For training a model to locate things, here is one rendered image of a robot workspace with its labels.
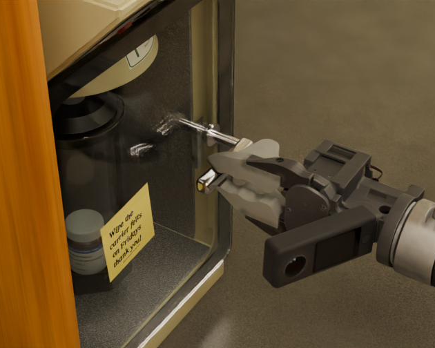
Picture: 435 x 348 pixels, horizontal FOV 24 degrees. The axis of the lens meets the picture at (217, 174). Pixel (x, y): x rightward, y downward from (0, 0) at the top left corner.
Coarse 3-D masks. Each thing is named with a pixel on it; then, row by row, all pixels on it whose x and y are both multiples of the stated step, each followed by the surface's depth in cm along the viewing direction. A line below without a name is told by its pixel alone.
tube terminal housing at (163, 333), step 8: (216, 272) 126; (208, 280) 125; (216, 280) 127; (200, 288) 124; (208, 288) 126; (192, 296) 122; (200, 296) 125; (184, 304) 121; (192, 304) 123; (176, 312) 120; (184, 312) 122; (168, 320) 119; (176, 320) 121; (168, 328) 120; (160, 336) 118; (152, 344) 117
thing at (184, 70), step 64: (192, 0) 95; (128, 64) 90; (192, 64) 99; (64, 128) 85; (128, 128) 93; (192, 128) 104; (64, 192) 88; (128, 192) 98; (192, 192) 109; (192, 256) 115; (128, 320) 107
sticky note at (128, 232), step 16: (144, 192) 100; (128, 208) 99; (144, 208) 101; (112, 224) 97; (128, 224) 100; (144, 224) 102; (112, 240) 98; (128, 240) 101; (144, 240) 104; (112, 256) 99; (128, 256) 102; (112, 272) 100
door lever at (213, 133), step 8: (216, 128) 108; (208, 136) 107; (216, 136) 107; (224, 136) 107; (208, 144) 108; (224, 144) 107; (232, 144) 106; (240, 144) 105; (248, 144) 106; (200, 176) 102; (208, 176) 101; (216, 176) 102; (224, 176) 103; (200, 184) 101; (208, 184) 101; (216, 184) 102; (208, 192) 101
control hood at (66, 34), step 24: (48, 0) 70; (72, 0) 69; (96, 0) 68; (120, 0) 68; (144, 0) 70; (48, 24) 72; (72, 24) 70; (96, 24) 69; (120, 24) 74; (48, 48) 73; (72, 48) 72; (48, 72) 75
